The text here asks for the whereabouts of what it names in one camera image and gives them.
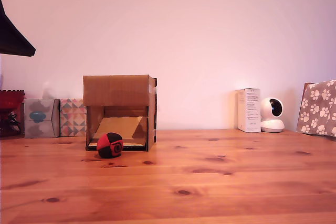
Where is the small white round camera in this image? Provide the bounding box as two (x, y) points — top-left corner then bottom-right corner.
(259, 97), (286, 133)

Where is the triangle pattern tissue box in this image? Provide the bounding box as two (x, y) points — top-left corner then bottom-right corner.
(59, 98), (88, 137)

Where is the white tissue sheet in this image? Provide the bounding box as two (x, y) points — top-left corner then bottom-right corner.
(41, 81), (57, 100)

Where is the grey cloud print tissue box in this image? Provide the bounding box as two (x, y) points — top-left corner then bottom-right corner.
(24, 98), (61, 139)

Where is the red and black footbag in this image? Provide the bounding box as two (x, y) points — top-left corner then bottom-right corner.
(97, 132), (124, 159)

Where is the black cable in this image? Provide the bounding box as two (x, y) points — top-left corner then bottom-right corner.
(6, 112), (22, 133)

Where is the white printed carton box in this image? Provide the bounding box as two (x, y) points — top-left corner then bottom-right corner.
(237, 88), (262, 133)

